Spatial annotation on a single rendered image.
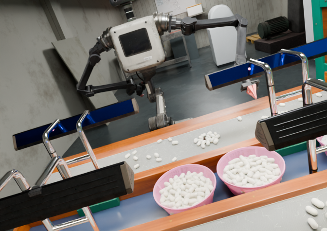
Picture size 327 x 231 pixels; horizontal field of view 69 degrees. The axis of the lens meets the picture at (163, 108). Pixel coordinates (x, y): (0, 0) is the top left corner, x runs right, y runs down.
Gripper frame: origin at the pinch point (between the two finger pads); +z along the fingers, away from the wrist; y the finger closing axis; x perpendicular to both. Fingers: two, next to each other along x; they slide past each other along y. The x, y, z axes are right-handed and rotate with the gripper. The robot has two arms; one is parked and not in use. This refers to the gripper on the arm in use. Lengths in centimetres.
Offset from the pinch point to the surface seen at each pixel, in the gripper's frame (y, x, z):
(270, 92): -4.3, -29.4, 16.3
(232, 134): -18.8, 3.9, 16.4
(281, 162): -9.1, -18.4, 42.4
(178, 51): 6, 415, -466
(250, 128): -8.2, 4.3, 15.3
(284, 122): -19, -61, 44
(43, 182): -83, -61, 43
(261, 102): 7.4, 15.0, -3.7
